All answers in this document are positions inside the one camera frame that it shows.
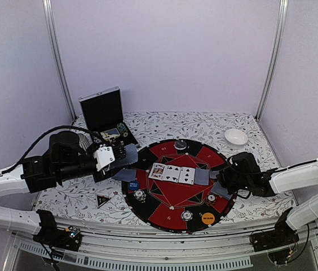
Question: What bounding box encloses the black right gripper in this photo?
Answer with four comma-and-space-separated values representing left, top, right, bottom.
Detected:
217, 164, 251, 195

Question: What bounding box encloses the single blue playing card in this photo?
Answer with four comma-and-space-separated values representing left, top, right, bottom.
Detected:
211, 183, 232, 200

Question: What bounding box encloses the red poker chip stack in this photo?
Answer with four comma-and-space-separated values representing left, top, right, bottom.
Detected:
205, 194, 217, 206

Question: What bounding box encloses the face-down board card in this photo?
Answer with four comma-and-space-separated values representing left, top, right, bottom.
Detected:
194, 168, 210, 186
209, 171, 219, 180

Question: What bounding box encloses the black triangular card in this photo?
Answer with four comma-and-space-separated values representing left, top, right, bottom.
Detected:
96, 195, 110, 208

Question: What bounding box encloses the orange big blind button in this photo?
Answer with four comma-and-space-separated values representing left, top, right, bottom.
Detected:
201, 212, 215, 225

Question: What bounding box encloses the face-up spades card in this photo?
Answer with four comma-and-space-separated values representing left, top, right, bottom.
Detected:
178, 167, 195, 185

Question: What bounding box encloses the clear dealer button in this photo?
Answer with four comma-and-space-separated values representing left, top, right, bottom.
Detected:
174, 139, 187, 150

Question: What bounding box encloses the blue small blind button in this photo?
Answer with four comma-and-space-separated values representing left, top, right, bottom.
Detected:
127, 180, 140, 191

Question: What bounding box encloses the face-up clubs card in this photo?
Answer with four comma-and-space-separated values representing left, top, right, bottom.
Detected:
162, 165, 181, 183

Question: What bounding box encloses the face-up king card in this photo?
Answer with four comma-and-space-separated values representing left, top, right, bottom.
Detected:
148, 163, 166, 181

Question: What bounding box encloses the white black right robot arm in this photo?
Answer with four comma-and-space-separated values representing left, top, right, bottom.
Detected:
216, 152, 318, 246

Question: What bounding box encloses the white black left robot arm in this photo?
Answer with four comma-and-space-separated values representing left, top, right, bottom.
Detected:
0, 131, 116, 245

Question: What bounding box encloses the striped grey cup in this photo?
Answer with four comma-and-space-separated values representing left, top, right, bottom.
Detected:
78, 133, 90, 150

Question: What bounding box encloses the white ceramic bowl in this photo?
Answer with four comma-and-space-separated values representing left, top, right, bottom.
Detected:
224, 129, 248, 149

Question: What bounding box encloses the boxed playing card deck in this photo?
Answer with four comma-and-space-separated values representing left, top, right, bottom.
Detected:
101, 128, 120, 139

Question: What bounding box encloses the aluminium poker chip case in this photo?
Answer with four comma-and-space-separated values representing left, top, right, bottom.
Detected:
79, 86, 139, 147

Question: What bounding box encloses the right poker chip row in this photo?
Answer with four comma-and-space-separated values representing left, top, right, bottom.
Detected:
117, 123, 129, 137

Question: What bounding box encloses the round red black poker mat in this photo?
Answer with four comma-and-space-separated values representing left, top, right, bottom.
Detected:
122, 139, 236, 233

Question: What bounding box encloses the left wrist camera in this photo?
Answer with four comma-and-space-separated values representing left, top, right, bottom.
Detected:
94, 145, 116, 172

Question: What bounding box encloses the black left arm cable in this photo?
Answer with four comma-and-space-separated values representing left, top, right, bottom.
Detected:
0, 125, 106, 177

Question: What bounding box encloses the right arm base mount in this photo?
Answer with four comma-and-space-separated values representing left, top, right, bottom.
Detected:
249, 223, 299, 265

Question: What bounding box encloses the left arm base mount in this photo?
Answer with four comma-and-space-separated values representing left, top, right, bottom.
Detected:
33, 209, 82, 252

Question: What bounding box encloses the aluminium front rail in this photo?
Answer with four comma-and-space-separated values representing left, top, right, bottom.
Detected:
2, 217, 318, 271

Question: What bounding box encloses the left aluminium frame post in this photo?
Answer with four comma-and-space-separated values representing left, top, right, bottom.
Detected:
42, 0, 77, 121

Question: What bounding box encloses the aluminium frame post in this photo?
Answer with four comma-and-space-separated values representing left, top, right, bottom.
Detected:
255, 0, 289, 122
42, 0, 77, 121

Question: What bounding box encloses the right aluminium frame post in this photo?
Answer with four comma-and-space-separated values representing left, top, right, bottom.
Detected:
255, 0, 289, 122

